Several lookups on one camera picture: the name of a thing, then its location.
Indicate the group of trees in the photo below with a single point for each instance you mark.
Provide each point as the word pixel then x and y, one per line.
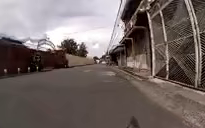
pixel 71 47

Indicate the building with awnings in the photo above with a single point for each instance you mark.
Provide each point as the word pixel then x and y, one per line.
pixel 136 50

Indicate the grey asphalt road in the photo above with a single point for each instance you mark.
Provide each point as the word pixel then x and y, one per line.
pixel 73 96

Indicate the metal lattice gate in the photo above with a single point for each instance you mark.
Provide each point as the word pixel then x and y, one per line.
pixel 176 50

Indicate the pale concrete roadside strip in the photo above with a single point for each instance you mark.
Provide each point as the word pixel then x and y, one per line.
pixel 176 100

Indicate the row of white bollards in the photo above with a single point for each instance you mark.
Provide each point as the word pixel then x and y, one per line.
pixel 5 71

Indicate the pale wall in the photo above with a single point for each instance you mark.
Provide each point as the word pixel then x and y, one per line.
pixel 79 60

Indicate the dark red wall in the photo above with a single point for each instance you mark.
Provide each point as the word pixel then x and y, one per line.
pixel 13 60

